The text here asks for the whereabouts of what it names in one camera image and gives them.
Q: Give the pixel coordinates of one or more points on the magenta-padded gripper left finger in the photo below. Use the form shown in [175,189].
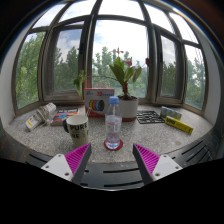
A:
[60,165]

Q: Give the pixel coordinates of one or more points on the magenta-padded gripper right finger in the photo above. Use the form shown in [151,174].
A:
[165,166]

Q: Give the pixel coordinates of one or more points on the clear blue-capped water bottle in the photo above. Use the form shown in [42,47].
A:
[113,126]

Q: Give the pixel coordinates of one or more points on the cream mug with black lettering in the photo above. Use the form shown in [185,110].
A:
[78,131]

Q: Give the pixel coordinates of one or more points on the long yellow box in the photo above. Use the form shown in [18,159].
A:
[180,125]

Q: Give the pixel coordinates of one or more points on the flat round red coaster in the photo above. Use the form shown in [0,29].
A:
[107,146]

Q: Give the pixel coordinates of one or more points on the white bundled paper package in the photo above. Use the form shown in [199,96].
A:
[40,116]

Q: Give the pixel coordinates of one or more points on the light blue patterned box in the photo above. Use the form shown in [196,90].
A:
[170,112]

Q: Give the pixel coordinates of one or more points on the potted plant in white pot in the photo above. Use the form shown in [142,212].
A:
[128,108]

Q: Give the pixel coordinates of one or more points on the white red box with spools print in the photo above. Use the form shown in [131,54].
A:
[96,100]

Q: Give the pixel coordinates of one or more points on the dark-framed bay window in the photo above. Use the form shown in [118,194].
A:
[88,50]

